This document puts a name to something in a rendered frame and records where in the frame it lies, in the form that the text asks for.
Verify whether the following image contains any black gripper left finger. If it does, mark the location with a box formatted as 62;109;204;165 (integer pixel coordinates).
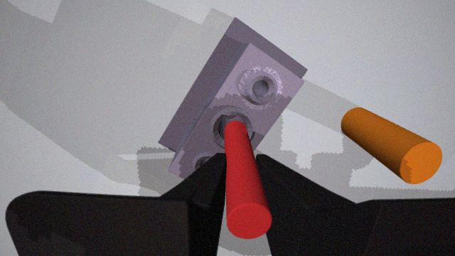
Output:
5;153;227;256

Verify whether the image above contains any orange cylinder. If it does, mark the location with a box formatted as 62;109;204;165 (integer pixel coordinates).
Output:
341;107;442;184

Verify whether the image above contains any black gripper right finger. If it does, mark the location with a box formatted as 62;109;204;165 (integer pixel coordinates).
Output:
256;154;455;256

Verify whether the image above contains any red peg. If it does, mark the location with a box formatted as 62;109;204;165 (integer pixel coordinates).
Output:
224;121;272;239

